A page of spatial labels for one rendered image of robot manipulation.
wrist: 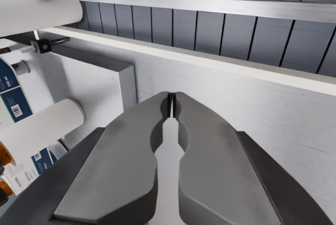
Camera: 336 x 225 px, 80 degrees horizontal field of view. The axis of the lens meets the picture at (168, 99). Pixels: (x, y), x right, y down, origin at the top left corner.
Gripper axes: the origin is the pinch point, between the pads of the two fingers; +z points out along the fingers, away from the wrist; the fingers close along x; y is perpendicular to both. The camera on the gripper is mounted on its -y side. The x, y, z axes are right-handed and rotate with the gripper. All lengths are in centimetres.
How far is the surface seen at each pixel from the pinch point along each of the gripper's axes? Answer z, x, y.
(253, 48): 14.8, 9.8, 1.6
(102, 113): 30.9, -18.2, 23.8
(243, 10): 7.7, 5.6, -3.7
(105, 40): 23.1, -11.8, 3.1
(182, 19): 19.9, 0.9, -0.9
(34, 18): 22.1, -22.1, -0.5
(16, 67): 44, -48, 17
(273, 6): 6.7, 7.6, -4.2
